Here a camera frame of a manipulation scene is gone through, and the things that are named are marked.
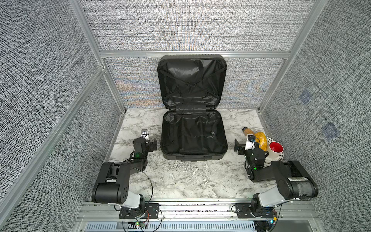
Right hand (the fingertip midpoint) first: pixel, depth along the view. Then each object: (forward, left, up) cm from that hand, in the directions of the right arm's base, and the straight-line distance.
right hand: (244, 135), depth 89 cm
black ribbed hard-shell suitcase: (+32, +31, +11) cm, 46 cm away
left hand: (+2, +60, -4) cm, 60 cm away
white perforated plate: (-10, -16, -12) cm, 23 cm away
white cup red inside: (-5, -21, -8) cm, 23 cm away
